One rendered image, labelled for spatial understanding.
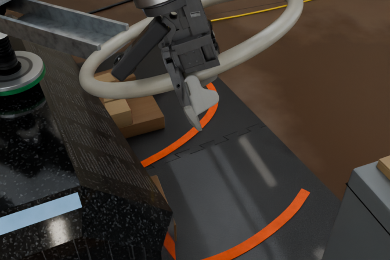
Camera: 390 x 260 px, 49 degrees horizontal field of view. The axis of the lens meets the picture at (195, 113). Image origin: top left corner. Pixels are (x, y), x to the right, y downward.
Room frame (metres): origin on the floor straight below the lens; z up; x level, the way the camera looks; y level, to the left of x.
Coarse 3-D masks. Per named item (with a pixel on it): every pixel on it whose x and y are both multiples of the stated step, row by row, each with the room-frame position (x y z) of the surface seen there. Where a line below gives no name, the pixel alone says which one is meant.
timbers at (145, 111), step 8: (104, 72) 2.28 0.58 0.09; (128, 80) 2.21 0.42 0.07; (152, 96) 2.00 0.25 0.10; (128, 104) 1.93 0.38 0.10; (136, 104) 1.93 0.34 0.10; (144, 104) 1.93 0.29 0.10; (152, 104) 1.93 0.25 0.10; (136, 112) 1.86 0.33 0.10; (144, 112) 1.86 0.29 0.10; (152, 112) 1.86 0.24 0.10; (160, 112) 1.86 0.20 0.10; (136, 120) 1.79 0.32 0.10; (144, 120) 1.79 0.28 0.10; (152, 120) 1.79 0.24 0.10; (160, 120) 1.81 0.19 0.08; (120, 128) 1.72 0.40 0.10; (128, 128) 1.74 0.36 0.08; (136, 128) 1.76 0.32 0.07; (144, 128) 1.77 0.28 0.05; (152, 128) 1.79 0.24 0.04; (160, 128) 1.81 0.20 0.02; (128, 136) 1.74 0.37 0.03
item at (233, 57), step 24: (216, 0) 1.01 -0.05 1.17; (288, 0) 0.78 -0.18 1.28; (144, 24) 0.98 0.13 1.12; (288, 24) 0.67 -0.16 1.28; (240, 48) 0.60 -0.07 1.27; (264, 48) 0.62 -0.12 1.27; (192, 72) 0.57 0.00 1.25; (216, 72) 0.57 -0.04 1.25; (120, 96) 0.59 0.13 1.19; (144, 96) 0.58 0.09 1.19
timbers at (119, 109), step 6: (108, 102) 1.84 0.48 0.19; (114, 102) 1.82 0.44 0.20; (120, 102) 1.82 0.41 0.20; (126, 102) 1.82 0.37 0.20; (108, 108) 1.77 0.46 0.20; (114, 108) 1.77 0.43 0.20; (120, 108) 1.77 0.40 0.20; (126, 108) 1.77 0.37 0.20; (114, 114) 1.72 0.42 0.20; (120, 114) 1.73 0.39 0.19; (126, 114) 1.74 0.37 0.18; (114, 120) 1.72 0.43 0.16; (120, 120) 1.73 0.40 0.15; (126, 120) 1.74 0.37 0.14; (120, 126) 1.73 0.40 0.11
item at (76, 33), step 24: (24, 0) 1.12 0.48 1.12; (0, 24) 1.01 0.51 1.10; (24, 24) 0.96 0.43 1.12; (48, 24) 1.05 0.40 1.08; (72, 24) 1.04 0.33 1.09; (96, 24) 0.99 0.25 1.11; (120, 24) 0.95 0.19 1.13; (72, 48) 0.89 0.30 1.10; (96, 48) 0.85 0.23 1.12; (120, 48) 0.92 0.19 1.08
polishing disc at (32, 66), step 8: (16, 56) 1.19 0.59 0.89; (24, 56) 1.19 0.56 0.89; (32, 56) 1.19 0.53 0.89; (24, 64) 1.15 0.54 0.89; (32, 64) 1.15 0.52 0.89; (40, 64) 1.15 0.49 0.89; (24, 72) 1.10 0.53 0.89; (32, 72) 1.10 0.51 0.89; (40, 72) 1.11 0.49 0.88; (0, 80) 1.06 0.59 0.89; (8, 80) 1.06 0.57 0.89; (16, 80) 1.06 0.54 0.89; (24, 80) 1.06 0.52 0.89; (32, 80) 1.07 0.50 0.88; (0, 88) 1.02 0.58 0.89; (8, 88) 1.02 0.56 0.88; (16, 88) 1.03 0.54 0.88
